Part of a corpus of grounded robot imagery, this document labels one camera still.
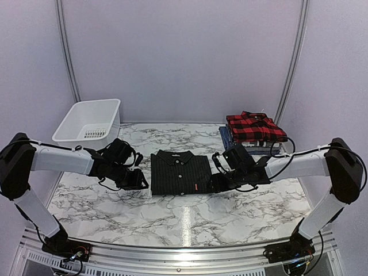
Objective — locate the right aluminium wall post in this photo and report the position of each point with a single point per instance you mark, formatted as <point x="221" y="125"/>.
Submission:
<point x="296" y="52"/>

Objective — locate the blue shirt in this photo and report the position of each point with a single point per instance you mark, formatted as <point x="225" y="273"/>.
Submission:
<point x="229" y="141"/>

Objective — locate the red black plaid shirt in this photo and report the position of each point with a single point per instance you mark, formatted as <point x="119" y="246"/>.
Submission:
<point x="251" y="127"/>

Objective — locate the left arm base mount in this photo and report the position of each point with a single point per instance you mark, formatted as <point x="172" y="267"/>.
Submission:
<point x="70" y="250"/>

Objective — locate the grey white shirt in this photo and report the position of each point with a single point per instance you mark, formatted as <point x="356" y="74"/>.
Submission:
<point x="260" y="146"/>

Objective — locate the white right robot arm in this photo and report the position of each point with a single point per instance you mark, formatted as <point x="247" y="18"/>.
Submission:
<point x="346" y="170"/>

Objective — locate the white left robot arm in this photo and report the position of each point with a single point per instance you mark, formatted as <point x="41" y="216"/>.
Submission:
<point x="117" y="161"/>

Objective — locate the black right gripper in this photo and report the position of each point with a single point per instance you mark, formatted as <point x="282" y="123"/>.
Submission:
<point x="218" y="186"/>

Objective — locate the white plastic bin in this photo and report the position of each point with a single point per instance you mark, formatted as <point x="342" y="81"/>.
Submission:
<point x="91" y="124"/>

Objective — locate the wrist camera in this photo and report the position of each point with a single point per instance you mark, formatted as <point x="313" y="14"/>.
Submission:
<point x="138" y="159"/>
<point x="218" y="165"/>

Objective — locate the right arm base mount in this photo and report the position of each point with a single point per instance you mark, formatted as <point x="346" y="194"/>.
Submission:
<point x="280" y="252"/>

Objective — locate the black pinstripe long sleeve shirt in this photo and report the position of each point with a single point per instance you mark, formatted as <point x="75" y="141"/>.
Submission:
<point x="179" y="173"/>

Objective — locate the aluminium wall post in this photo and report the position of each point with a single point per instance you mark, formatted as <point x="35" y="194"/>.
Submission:
<point x="296" y="52"/>
<point x="61" y="21"/>

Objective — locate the aluminium front rail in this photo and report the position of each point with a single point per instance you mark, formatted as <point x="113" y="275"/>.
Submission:
<point x="114" y="259"/>

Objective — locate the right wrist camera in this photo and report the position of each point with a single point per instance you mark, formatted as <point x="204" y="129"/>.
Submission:
<point x="218" y="165"/>

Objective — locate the left aluminium wall post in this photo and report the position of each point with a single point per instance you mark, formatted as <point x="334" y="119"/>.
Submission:
<point x="61" y="21"/>

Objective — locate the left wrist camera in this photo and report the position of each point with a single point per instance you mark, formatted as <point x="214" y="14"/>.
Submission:
<point x="138" y="159"/>

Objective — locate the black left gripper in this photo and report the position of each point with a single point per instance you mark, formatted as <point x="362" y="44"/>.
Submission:
<point x="135" y="183"/>

